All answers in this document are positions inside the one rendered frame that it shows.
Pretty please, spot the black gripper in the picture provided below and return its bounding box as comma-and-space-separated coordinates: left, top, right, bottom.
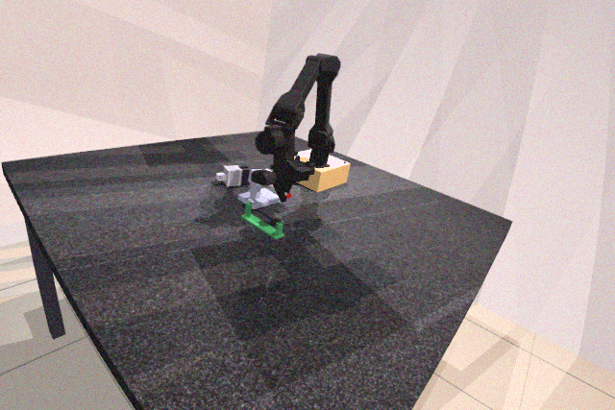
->
251, 148, 298, 203

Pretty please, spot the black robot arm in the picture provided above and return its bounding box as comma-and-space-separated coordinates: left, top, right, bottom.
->
255, 53, 340, 182

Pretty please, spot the white pin with red cap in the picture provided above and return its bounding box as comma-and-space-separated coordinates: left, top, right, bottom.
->
269, 184, 291, 199

